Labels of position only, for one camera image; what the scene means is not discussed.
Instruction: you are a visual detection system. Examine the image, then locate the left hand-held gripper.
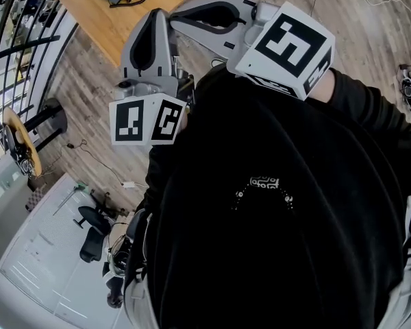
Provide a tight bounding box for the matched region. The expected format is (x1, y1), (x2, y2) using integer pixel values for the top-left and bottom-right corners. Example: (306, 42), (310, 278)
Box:
(108, 8), (195, 147)

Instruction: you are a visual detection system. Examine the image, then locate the person's black sweater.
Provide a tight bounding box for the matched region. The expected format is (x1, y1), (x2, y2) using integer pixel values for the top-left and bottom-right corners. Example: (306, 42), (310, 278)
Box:
(125, 63), (411, 329)

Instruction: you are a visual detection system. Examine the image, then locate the round wooden table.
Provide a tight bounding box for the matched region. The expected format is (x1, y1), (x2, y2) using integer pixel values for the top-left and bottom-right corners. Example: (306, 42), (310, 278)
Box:
(1, 106), (42, 178)

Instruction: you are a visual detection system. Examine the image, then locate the white desk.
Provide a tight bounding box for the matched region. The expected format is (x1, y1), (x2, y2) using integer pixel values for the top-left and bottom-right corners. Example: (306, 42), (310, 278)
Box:
(0, 173), (140, 320)

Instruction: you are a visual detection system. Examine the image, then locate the black device with cables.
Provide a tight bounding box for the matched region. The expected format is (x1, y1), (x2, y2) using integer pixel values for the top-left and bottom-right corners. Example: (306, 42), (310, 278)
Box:
(3, 125), (37, 178)

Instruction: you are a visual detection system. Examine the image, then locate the black metal railing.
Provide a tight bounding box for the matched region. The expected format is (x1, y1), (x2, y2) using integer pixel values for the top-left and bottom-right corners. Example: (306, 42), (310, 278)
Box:
(0, 0), (79, 162)

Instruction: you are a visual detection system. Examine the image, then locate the person's left forearm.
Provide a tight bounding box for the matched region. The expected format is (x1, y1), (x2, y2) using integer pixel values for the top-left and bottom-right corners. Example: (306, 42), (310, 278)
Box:
(145, 110), (192, 202)

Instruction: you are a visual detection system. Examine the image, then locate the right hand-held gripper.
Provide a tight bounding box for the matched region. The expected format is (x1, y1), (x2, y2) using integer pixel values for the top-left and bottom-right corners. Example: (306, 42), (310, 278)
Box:
(169, 0), (336, 101)

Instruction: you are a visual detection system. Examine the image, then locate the black pedestal stand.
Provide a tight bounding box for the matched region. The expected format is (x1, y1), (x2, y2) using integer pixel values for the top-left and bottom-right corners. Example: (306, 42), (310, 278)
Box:
(22, 97), (69, 152)

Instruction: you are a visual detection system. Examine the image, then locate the silver pen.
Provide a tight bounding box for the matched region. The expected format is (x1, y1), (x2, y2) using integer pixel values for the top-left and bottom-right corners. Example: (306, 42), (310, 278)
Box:
(52, 188), (78, 216)

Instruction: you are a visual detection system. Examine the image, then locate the black floor cable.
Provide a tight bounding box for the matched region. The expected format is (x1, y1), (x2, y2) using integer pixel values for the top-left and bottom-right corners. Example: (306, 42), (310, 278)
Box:
(66, 138), (147, 188)

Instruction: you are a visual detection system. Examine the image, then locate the black office chair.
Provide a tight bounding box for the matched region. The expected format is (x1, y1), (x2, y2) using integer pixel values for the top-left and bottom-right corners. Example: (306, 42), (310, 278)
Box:
(73, 190), (119, 264)

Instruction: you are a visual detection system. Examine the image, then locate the tangle of cables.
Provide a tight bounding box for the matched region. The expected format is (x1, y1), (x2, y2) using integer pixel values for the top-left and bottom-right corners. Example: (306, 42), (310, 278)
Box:
(104, 220), (133, 278)

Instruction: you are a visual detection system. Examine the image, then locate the person's right forearm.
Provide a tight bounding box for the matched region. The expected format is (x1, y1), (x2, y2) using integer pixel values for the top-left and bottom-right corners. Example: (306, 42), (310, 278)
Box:
(308, 66), (411, 147)

